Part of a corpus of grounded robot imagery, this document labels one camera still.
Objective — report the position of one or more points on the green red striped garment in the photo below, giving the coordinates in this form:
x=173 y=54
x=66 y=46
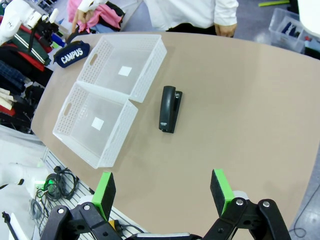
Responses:
x=27 y=50

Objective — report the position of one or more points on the navy CAMPUS pencil pouch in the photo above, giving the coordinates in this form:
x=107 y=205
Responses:
x=71 y=55

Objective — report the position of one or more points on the pink garment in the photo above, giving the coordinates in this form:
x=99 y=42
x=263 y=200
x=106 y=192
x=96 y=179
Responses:
x=105 y=12

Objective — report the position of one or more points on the white robot base green light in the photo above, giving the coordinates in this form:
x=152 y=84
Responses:
x=22 y=175

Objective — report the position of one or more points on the person's left forearm white sleeve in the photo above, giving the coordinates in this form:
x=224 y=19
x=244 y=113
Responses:
x=226 y=12

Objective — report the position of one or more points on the black stapler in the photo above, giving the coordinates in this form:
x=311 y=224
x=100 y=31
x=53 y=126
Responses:
x=167 y=110

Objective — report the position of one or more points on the person's right hand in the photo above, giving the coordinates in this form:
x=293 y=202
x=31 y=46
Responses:
x=81 y=20

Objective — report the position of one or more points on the clear plastic storage box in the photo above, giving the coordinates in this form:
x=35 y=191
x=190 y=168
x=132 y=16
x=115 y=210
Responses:
x=285 y=30

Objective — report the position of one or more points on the grey aluminium frame rail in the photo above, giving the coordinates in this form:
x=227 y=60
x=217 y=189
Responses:
x=75 y=185

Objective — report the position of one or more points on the person in white shirt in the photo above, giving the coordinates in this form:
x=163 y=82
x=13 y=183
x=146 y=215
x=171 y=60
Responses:
x=185 y=12

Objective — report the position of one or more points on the person's left hand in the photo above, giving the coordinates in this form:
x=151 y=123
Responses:
x=226 y=30

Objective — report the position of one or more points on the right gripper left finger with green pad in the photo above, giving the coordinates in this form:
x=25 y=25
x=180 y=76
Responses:
x=105 y=195

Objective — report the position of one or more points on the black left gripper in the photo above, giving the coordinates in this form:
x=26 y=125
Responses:
x=46 y=31

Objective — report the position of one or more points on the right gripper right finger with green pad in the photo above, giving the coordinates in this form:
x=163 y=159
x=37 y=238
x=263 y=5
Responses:
x=220 y=192

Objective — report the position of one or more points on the person's right forearm white sleeve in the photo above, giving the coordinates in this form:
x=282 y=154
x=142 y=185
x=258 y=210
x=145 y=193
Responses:
x=90 y=4

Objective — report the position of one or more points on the dark plaid cloth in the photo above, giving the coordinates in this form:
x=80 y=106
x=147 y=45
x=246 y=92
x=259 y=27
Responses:
x=10 y=76

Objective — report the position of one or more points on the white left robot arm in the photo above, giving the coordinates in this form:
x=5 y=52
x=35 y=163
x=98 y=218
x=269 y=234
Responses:
x=12 y=17

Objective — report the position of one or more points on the bright green stick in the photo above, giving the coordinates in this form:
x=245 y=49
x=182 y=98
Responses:
x=272 y=3

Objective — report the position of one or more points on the white perforated plastic basket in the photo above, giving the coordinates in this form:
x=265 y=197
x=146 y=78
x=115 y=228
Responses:
x=117 y=136
x=146 y=72

